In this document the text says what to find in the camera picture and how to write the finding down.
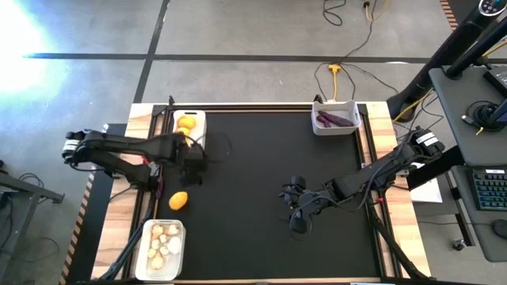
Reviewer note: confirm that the grey keyboard desk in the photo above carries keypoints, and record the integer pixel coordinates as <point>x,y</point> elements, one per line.
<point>485,237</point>

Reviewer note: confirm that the black floor mat striped edge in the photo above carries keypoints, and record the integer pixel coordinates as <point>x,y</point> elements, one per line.
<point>91,237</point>

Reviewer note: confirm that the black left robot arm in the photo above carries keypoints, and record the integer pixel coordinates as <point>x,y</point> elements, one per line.
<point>119,144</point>

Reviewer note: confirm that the black computer mouse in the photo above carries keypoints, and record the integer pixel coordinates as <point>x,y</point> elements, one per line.
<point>501,229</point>

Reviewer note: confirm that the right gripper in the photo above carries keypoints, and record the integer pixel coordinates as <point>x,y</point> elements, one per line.
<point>313,200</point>

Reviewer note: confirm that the large white garlic bulb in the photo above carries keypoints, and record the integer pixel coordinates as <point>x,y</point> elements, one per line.
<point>174,245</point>

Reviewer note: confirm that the white paper sheet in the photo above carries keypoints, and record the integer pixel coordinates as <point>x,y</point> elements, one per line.
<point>428,194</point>

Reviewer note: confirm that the long purple sweet potato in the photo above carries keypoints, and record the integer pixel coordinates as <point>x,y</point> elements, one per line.
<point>336,119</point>

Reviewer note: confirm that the black table mat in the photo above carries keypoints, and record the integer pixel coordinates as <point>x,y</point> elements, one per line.
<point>245,245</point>

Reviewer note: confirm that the black monitor pole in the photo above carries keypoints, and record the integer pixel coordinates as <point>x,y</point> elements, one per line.
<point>471,55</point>

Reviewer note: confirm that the short purple sweet potato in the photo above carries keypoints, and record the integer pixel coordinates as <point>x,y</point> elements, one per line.
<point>322,121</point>

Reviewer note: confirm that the beige garlic bulb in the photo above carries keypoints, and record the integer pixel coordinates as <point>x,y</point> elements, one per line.
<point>157,229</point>
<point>157,261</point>

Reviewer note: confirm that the white plastic basket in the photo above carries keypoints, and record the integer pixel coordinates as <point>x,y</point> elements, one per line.
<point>142,273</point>
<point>200,122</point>
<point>336,130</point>

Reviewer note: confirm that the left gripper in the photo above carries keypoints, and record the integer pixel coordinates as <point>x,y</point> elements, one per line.
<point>192,158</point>

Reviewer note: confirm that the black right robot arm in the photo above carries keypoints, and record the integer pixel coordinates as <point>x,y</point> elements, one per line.
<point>376,174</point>

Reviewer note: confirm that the black laptop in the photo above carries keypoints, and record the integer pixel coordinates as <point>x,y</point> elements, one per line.
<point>500,79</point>

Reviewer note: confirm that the backlit black keyboard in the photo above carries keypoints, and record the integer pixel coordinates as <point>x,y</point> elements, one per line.
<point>491,190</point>

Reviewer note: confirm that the black tower fan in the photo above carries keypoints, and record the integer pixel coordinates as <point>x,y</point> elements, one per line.
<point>447,51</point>

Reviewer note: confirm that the black chair caster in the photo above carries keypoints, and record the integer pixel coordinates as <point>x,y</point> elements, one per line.
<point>459,244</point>

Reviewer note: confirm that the grey side table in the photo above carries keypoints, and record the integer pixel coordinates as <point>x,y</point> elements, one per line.
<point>24,190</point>

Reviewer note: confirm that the black aluminium table frame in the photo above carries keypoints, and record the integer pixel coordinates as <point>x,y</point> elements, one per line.
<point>257,107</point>

